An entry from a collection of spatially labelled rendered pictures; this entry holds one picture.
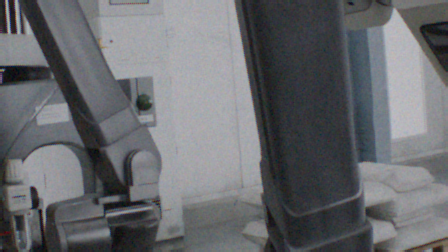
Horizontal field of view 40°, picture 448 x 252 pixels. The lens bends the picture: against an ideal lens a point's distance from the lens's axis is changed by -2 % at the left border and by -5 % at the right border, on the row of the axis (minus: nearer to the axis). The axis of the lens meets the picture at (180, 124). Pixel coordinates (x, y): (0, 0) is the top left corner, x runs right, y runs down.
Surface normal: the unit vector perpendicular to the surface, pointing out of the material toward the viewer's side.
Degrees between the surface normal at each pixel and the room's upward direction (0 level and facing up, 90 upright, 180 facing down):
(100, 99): 81
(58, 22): 89
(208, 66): 90
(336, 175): 107
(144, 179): 88
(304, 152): 115
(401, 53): 90
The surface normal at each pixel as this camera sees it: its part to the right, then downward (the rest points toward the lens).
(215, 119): 0.47, 0.01
